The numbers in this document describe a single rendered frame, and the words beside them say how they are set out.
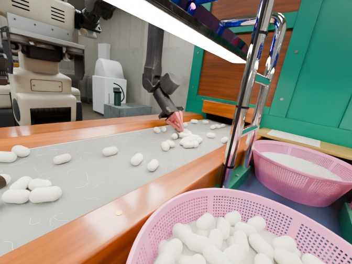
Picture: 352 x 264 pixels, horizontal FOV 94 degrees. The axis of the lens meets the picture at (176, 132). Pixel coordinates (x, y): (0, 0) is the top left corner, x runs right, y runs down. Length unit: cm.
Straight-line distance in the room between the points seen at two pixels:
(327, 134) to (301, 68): 29
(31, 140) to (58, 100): 48
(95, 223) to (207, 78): 94
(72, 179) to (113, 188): 8
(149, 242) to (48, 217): 14
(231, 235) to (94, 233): 18
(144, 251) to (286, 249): 19
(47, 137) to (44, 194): 25
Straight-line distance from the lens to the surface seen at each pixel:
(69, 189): 34
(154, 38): 72
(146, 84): 71
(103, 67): 405
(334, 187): 53
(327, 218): 55
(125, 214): 24
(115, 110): 319
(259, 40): 35
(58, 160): 41
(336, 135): 90
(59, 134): 54
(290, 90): 89
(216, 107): 92
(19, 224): 30
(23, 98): 95
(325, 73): 91
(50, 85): 101
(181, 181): 30
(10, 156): 45
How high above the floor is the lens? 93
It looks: 16 degrees down
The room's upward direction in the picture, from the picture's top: 7 degrees clockwise
